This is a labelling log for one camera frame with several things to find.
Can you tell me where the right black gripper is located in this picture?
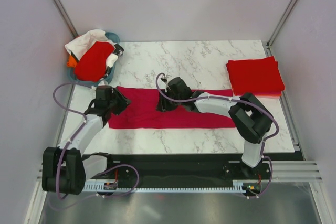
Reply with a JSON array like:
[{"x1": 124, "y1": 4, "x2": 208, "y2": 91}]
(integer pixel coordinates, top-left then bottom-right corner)
[{"x1": 156, "y1": 89, "x2": 183, "y2": 112}]

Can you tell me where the magenta t shirt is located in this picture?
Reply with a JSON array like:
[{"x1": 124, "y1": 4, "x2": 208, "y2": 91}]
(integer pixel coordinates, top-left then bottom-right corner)
[{"x1": 108, "y1": 86, "x2": 235, "y2": 129}]

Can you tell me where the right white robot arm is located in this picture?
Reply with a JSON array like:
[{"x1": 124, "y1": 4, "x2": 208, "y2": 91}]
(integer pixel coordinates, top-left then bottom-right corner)
[{"x1": 155, "y1": 73, "x2": 274, "y2": 179}]

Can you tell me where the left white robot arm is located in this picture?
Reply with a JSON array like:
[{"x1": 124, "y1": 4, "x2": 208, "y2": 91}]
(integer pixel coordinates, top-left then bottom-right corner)
[{"x1": 41, "y1": 85, "x2": 131, "y2": 196}]

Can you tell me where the black white garment in basket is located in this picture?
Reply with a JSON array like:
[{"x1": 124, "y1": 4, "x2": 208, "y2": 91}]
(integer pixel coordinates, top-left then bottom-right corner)
[{"x1": 104, "y1": 44, "x2": 124, "y2": 77}]

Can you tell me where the red t shirt in basket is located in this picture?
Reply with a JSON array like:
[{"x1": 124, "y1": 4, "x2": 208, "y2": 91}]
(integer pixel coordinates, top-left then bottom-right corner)
[{"x1": 74, "y1": 42, "x2": 115, "y2": 82}]

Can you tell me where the teal laundry basket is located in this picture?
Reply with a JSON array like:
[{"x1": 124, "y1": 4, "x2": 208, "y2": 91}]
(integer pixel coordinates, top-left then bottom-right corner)
[{"x1": 68, "y1": 31, "x2": 120, "y2": 86}]

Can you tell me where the orange garment in basket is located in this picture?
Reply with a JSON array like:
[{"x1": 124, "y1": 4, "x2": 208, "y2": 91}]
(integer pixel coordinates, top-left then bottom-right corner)
[{"x1": 67, "y1": 55, "x2": 78, "y2": 68}]

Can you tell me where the white t shirt in basket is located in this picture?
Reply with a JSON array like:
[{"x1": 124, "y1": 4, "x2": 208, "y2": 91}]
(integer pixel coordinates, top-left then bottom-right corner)
[{"x1": 65, "y1": 29, "x2": 108, "y2": 60}]

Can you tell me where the folded orange t shirt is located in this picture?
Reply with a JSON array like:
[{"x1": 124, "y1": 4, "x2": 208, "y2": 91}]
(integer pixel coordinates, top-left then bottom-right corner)
[{"x1": 255, "y1": 91, "x2": 282, "y2": 97}]

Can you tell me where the folded red t shirt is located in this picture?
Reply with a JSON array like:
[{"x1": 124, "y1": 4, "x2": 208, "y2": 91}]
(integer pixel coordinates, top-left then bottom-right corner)
[{"x1": 226, "y1": 56, "x2": 285, "y2": 95}]

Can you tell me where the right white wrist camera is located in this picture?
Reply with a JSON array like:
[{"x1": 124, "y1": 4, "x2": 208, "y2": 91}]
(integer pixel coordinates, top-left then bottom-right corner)
[{"x1": 160, "y1": 74, "x2": 170, "y2": 91}]

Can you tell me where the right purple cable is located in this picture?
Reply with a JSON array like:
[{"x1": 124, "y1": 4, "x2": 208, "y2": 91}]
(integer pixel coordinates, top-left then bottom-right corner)
[{"x1": 155, "y1": 73, "x2": 279, "y2": 200}]

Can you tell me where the purple cable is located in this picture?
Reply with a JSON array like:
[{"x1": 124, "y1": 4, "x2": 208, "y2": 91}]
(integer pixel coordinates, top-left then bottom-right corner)
[
  {"x1": 52, "y1": 82, "x2": 140, "y2": 201},
  {"x1": 155, "y1": 73, "x2": 279, "y2": 200}
]

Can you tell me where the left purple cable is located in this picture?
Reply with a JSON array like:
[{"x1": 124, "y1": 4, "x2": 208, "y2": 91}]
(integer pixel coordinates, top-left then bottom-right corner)
[{"x1": 52, "y1": 82, "x2": 140, "y2": 201}]

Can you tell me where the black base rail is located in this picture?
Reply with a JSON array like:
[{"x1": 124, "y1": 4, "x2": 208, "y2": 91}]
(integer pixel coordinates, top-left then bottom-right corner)
[{"x1": 95, "y1": 154, "x2": 271, "y2": 189}]

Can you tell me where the white slotted cable duct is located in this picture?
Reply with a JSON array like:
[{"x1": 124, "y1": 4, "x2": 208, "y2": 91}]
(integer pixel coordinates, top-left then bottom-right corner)
[{"x1": 82, "y1": 180, "x2": 261, "y2": 193}]

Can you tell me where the left aluminium frame post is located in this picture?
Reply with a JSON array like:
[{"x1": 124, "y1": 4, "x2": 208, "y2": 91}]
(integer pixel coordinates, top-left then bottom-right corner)
[{"x1": 52, "y1": 0, "x2": 78, "y2": 38}]

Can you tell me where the aluminium frame post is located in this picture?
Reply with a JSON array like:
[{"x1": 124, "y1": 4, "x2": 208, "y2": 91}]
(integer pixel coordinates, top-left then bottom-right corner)
[
  {"x1": 52, "y1": 0, "x2": 78, "y2": 38},
  {"x1": 264, "y1": 0, "x2": 299, "y2": 50}
]

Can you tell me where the right aluminium frame post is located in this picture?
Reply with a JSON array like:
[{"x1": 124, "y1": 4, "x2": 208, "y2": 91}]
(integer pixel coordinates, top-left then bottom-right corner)
[{"x1": 264, "y1": 0, "x2": 299, "y2": 50}]

